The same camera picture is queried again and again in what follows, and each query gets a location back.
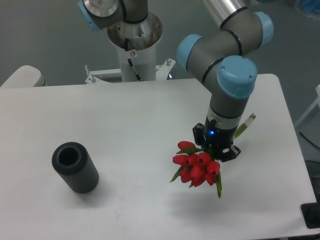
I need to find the black device at table edge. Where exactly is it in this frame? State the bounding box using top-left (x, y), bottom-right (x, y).
top-left (300, 202), bottom-right (320, 229)

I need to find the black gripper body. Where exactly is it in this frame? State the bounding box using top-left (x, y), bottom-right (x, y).
top-left (203, 117), bottom-right (239, 155)

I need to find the red tulip bouquet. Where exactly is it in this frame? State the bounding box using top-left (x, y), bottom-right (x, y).
top-left (169, 112), bottom-right (257, 199)

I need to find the black cable on floor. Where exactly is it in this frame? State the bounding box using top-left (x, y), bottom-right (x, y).
top-left (299, 131), bottom-right (320, 148)

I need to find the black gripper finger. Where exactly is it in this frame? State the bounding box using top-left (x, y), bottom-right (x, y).
top-left (192, 123), bottom-right (207, 149)
top-left (218, 145), bottom-right (241, 162)

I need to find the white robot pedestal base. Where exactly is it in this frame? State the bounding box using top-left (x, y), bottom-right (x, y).
top-left (85, 12), bottom-right (176, 85)

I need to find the white chair seat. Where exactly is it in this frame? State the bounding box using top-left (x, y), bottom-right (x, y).
top-left (0, 65), bottom-right (47, 89)

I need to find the white furniture leg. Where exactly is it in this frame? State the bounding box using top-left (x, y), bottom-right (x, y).
top-left (293, 85), bottom-right (320, 129)

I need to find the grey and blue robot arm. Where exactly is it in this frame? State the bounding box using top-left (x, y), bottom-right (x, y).
top-left (77, 0), bottom-right (274, 162)

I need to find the dark grey ribbed vase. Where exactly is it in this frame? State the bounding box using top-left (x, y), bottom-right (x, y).
top-left (51, 142), bottom-right (99, 194)

